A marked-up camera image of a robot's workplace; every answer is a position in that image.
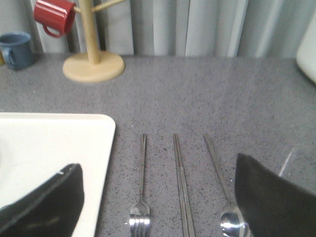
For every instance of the blue enamel mug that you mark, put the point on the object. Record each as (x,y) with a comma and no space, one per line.
(16,50)

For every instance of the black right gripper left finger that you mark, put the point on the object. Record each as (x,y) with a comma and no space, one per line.
(51,210)

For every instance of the silver metal spoon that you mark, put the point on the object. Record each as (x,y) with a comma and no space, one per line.
(232,222)

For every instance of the red enamel mug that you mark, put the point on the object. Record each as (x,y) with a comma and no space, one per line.
(55,16)

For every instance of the silver metal chopstick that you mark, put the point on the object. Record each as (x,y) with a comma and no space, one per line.
(186,196)
(180,190)

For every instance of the cream rabbit serving tray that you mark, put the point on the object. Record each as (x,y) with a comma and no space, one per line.
(34,147)

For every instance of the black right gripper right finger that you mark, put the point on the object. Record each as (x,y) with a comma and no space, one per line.
(272,206)

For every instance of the wooden mug tree stand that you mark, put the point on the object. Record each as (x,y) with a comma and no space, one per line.
(95,65)

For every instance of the silver metal fork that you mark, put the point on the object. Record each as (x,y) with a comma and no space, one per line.
(139,216)

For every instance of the white object at right edge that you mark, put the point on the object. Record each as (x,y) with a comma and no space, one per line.
(306,53)

